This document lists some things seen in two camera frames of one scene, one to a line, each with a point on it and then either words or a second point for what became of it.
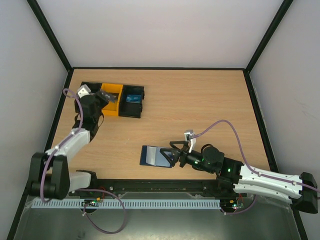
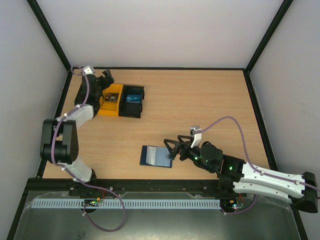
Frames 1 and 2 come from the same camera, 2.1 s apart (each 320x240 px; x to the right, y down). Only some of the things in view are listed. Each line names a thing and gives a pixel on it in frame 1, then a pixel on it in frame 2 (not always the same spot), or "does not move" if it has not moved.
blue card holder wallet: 151,155 does not move
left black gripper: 104,102 to 108,77
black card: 111,97 does not move
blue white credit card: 133,98 does not move
